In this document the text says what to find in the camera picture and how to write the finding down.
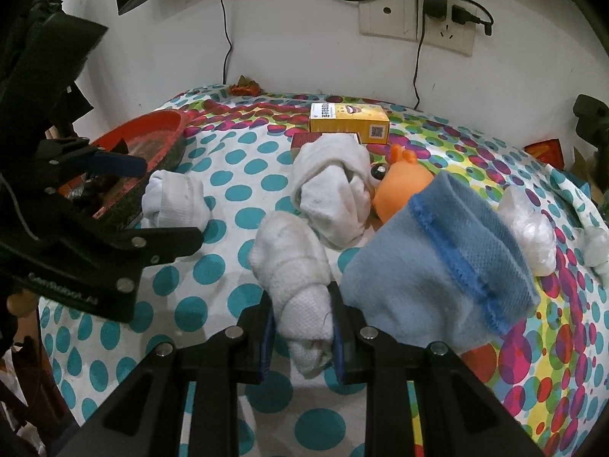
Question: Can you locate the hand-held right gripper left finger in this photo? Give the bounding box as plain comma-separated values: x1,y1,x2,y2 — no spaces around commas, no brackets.
57,290,277,457

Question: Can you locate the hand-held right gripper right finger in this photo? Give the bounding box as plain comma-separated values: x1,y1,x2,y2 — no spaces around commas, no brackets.
328,282,548,457

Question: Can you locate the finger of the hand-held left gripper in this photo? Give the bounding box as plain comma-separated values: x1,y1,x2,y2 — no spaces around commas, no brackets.
0,221,205,324
37,137,148,193

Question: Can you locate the red round tray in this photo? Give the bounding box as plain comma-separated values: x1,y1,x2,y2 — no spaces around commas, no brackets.
62,109,188,243

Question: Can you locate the long white sock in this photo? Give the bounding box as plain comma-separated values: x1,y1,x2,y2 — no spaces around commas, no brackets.
248,210,336,380

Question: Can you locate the clear plastic bag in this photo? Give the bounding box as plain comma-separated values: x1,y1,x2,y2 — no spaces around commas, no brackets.
497,185,557,277
578,226,609,277

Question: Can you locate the small white rolled sock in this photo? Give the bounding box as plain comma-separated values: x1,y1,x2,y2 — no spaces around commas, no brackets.
140,170,209,232

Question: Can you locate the light blue sock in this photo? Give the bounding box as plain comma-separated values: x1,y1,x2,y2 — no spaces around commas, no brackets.
340,170,540,355

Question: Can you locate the red candy wrapper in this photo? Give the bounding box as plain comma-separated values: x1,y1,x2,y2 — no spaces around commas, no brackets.
230,75,261,96

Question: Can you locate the large white rolled sock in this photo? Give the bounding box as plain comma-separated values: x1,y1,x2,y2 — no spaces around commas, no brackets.
291,136,374,249

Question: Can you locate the dark red small box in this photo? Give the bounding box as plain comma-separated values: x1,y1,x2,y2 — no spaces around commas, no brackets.
290,132,362,163

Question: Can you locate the orange rubber toy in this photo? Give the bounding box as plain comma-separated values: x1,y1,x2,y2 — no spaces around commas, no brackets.
366,143,436,229

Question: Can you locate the yellow cardboard box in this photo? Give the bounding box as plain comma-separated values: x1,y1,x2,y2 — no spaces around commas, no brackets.
309,102,391,146

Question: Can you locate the red orange packet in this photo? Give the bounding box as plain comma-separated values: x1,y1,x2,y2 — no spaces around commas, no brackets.
523,138,567,169

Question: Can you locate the brown cardboard box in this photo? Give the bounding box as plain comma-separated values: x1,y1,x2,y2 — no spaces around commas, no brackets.
573,145,605,191

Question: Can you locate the black desk clamp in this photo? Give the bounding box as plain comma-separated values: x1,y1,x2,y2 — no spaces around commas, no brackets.
573,94,609,153

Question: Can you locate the black power plug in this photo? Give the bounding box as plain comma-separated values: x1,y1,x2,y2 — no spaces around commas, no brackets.
447,0,494,36

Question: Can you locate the black hanging cable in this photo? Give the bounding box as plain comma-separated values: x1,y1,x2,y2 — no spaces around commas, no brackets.
220,0,235,84

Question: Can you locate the wall plate with round hole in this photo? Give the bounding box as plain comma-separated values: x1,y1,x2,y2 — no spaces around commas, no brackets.
358,0,422,41

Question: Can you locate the black adapter cable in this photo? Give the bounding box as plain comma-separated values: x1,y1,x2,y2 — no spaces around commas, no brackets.
412,21,425,111

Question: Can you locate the white wall power socket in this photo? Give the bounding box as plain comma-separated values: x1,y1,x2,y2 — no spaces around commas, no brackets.
419,0,477,57

